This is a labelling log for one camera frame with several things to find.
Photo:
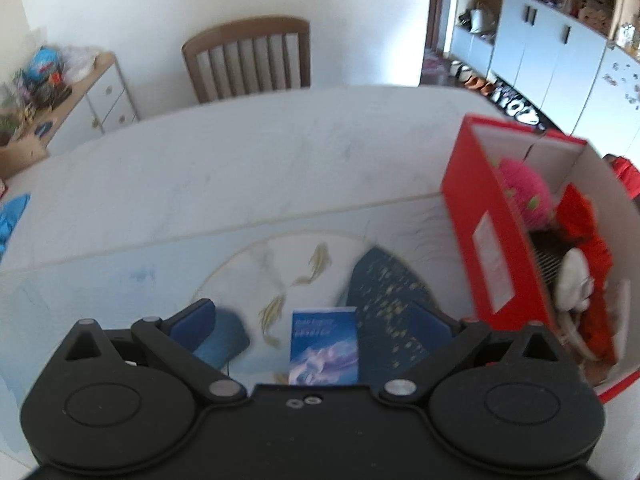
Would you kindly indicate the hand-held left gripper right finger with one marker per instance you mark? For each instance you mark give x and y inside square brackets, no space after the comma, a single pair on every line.
[425,326]

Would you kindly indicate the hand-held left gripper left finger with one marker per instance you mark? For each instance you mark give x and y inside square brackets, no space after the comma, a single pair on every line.
[192,322]

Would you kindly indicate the navy gold-speckled cloth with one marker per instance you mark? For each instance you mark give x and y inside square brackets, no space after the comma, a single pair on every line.
[385,285]

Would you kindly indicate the small blue booklet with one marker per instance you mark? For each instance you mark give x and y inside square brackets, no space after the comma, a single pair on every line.
[325,345]

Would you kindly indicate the black dotted knit glove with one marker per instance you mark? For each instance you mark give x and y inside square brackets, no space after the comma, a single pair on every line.
[545,255]

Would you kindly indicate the white printed pouch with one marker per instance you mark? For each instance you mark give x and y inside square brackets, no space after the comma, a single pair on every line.
[572,275]

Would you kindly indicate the red and white cardboard box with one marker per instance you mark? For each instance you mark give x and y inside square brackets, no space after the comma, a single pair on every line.
[470,170]

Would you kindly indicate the pink plush ball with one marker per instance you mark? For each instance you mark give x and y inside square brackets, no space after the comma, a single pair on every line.
[525,185]

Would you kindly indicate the red plush toy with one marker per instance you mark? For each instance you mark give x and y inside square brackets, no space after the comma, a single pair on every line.
[595,260]

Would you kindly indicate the blue case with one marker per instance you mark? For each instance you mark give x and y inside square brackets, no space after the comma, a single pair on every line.
[230,340]

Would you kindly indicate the blue cloth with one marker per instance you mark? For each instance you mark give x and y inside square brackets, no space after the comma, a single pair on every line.
[12,225]

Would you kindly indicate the row of shoes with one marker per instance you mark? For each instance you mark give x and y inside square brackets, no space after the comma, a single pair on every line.
[520,110]

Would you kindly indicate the white wooden-top sideboard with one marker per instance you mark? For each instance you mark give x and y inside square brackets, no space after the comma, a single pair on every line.
[107,95]

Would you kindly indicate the red garment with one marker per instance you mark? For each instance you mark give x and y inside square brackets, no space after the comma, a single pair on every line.
[625,172]

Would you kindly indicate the red patterned rug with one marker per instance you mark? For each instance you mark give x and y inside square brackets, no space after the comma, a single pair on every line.
[435,66]

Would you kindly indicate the pile of toys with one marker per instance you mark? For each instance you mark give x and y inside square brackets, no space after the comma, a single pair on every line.
[30,100]

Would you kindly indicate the low white shelf cabinet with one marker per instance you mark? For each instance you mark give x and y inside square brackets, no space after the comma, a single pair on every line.
[472,52]

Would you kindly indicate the white fridge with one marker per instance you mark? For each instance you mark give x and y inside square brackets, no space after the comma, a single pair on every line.
[605,105]

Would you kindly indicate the blue toy ball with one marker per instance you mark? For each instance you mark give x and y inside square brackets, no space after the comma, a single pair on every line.
[46,62]

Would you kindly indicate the wooden slat-back chair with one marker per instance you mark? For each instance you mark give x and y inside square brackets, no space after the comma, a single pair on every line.
[245,27]

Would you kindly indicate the white wardrobe cabinet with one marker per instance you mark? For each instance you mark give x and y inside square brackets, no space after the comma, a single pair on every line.
[545,50]

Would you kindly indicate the white tote bag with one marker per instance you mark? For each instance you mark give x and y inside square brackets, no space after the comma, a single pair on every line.
[482,22]

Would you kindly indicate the brown wooden door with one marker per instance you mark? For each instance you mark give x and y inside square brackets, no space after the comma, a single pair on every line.
[435,5]

